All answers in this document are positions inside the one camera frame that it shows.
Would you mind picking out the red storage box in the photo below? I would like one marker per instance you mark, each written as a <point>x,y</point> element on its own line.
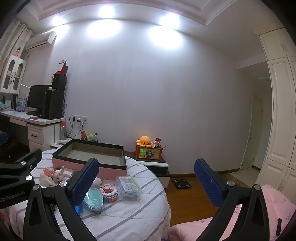
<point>149,153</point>

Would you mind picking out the black computer tower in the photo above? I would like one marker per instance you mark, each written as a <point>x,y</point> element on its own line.
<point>54,104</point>

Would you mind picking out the red triangular item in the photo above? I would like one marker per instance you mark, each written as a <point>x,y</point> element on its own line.
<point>63,69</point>

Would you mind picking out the purple notebook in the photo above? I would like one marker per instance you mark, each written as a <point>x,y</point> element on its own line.
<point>34,118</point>

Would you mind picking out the pink block figure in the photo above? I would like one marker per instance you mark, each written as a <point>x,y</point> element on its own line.
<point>109,193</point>

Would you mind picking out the white wall socket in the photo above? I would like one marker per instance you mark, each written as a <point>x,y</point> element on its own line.
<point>79,118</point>

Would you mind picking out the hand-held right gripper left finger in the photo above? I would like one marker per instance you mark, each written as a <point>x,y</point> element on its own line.
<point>85,185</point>

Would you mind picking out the small pink doll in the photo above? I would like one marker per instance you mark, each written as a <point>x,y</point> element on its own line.
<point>17,52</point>

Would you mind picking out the small white plush toy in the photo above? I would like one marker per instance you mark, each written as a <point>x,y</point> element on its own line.
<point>96,182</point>

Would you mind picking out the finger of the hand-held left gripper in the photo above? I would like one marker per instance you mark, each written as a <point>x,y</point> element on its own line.
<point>20,169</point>

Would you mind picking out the black office chair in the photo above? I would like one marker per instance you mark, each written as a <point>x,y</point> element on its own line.
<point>4,143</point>

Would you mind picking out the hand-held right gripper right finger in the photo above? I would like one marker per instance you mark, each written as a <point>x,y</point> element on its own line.
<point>208,183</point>

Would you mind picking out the pink box with black rim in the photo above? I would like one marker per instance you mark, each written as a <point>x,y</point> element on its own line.
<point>92,153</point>

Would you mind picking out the white air conditioner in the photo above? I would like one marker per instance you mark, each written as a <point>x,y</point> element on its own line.
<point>40,40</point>

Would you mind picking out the red orange snack bag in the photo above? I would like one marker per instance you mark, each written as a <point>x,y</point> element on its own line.
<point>83,135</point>

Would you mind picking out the blue white boxes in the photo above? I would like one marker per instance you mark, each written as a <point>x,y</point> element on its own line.
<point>21,104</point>

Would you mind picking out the red white packet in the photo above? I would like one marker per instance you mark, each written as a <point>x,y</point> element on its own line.
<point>158,141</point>

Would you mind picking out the blue plastic item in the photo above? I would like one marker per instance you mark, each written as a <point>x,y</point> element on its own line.
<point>78,210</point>

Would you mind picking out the small white side cabinet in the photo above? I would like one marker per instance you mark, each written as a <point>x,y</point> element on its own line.
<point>59,146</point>

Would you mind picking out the black keyboard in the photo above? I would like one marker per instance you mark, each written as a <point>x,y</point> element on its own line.
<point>33,114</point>

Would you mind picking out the orange octopus plush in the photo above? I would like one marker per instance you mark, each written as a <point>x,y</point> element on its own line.
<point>144,141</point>

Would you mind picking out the teal oval case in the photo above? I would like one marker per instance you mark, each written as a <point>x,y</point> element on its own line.
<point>93,200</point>

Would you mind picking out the blue yellow snack bag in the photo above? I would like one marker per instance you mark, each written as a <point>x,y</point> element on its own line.
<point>89,136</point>

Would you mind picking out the striped white tablecloth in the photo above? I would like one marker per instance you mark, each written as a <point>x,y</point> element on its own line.
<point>129,217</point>

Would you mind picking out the small yellow lamp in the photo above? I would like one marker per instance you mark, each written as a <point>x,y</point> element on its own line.
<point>54,84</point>

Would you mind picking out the pink white plush toy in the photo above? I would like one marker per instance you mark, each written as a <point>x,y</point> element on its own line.
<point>54,176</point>

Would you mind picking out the pale snack bag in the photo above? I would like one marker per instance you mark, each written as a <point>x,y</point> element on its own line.
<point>95,137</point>

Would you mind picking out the low black white cabinet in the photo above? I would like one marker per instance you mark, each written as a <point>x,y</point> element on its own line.
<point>152,166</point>

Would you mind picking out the white desk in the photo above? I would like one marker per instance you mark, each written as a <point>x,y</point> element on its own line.
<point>34,129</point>

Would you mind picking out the white door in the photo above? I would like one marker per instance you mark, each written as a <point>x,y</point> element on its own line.
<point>251,139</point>

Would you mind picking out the clear plastic case green label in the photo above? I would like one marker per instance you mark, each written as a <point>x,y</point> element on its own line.
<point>128,187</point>

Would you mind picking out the water bottle orange cap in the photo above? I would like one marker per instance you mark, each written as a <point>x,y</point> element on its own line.
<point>63,131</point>

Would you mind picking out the black bathroom scale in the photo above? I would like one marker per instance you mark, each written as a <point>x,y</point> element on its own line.
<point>181,183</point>

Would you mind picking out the pink quilt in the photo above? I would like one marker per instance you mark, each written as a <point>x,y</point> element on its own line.
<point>272,208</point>

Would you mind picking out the white glass-door cabinet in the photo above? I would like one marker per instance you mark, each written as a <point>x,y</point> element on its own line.
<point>12,74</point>

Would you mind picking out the black monitor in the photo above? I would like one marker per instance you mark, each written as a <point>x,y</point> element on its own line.
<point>35,97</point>

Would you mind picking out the black speaker box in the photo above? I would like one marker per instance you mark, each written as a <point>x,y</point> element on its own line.
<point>59,82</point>

